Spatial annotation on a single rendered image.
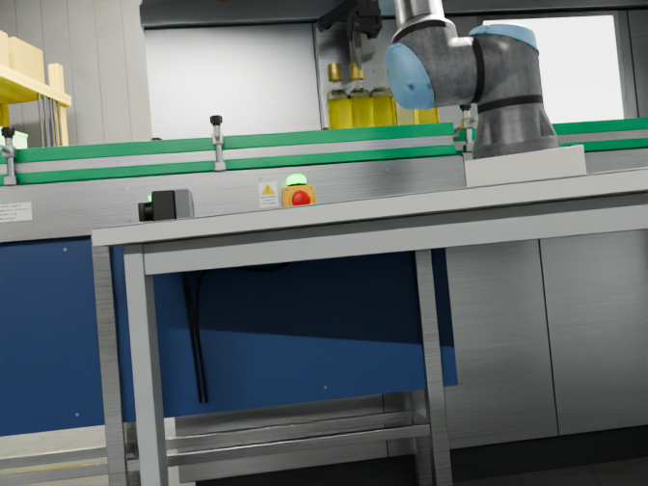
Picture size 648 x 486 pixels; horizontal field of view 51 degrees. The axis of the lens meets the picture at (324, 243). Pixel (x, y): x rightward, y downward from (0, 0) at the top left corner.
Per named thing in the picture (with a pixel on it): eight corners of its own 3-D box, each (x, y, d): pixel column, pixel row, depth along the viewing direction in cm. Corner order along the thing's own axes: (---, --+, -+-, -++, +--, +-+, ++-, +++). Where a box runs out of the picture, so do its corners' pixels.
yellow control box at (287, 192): (313, 220, 160) (310, 188, 160) (316, 217, 152) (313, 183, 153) (283, 222, 159) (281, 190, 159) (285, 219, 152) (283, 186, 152)
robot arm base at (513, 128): (567, 147, 115) (560, 88, 115) (475, 159, 118) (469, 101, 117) (552, 153, 130) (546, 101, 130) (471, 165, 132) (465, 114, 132)
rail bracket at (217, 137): (229, 173, 160) (225, 117, 160) (229, 168, 153) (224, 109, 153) (211, 175, 159) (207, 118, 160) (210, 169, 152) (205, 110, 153)
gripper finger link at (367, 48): (380, 63, 174) (375, 30, 176) (357, 64, 174) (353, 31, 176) (378, 68, 177) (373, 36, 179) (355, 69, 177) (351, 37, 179)
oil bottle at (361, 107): (373, 171, 181) (366, 91, 182) (378, 168, 175) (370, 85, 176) (353, 173, 180) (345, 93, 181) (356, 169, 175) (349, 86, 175)
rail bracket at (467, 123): (461, 159, 177) (456, 111, 177) (484, 147, 160) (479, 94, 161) (450, 160, 176) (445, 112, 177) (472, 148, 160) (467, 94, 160)
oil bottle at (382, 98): (394, 170, 182) (388, 90, 182) (400, 166, 176) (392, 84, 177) (374, 171, 181) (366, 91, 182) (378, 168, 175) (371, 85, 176)
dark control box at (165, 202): (194, 229, 156) (191, 192, 157) (191, 227, 148) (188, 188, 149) (157, 231, 155) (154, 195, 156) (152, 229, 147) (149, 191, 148)
